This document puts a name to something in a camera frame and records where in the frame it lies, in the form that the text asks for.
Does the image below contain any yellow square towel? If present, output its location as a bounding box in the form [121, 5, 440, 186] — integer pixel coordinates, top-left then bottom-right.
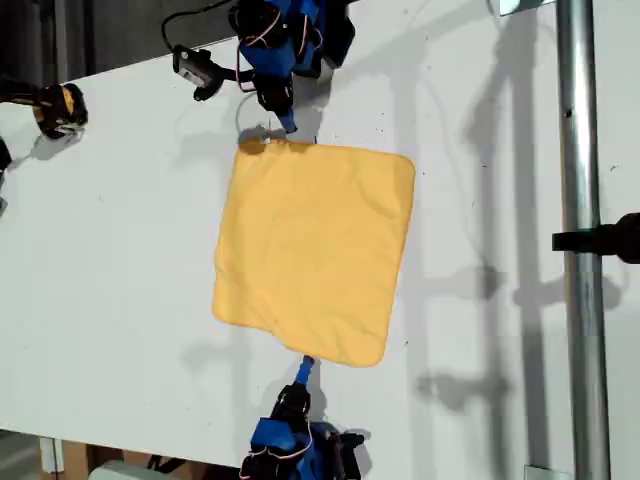
[211, 130, 417, 369]

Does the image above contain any white bin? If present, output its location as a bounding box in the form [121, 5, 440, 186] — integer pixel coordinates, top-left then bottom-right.
[88, 459, 159, 480]

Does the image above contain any white table leg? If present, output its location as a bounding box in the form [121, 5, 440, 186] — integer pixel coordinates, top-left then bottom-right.
[39, 437, 65, 474]

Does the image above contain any black clamp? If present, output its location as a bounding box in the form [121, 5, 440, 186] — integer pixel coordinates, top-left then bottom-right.
[551, 212, 640, 265]

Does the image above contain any thin white cable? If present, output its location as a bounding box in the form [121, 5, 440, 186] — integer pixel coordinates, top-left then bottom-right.
[235, 92, 274, 139]

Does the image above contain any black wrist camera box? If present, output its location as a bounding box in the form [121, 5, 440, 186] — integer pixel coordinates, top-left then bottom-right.
[172, 44, 226, 102]
[327, 442, 362, 480]

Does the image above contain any black camera cable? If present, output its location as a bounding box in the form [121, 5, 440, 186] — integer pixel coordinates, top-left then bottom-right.
[160, 0, 241, 54]

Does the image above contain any steel post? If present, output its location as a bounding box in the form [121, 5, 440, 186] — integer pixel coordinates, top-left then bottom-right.
[555, 0, 612, 480]

